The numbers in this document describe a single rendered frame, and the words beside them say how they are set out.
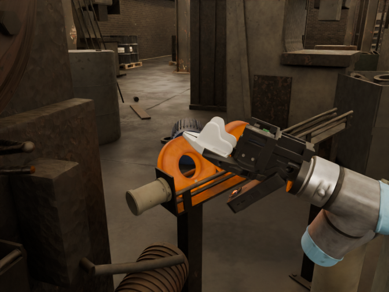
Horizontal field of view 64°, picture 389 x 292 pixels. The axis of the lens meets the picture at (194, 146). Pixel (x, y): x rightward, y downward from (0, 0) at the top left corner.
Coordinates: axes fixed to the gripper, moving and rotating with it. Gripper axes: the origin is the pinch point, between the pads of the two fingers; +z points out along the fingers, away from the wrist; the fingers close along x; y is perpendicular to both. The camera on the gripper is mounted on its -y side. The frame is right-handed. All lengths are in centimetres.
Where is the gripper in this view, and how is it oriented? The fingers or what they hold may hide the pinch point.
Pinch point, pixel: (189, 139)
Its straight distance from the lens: 55.3
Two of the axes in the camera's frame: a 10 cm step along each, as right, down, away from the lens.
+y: 2.9, -8.7, -4.1
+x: -3.0, 3.2, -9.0
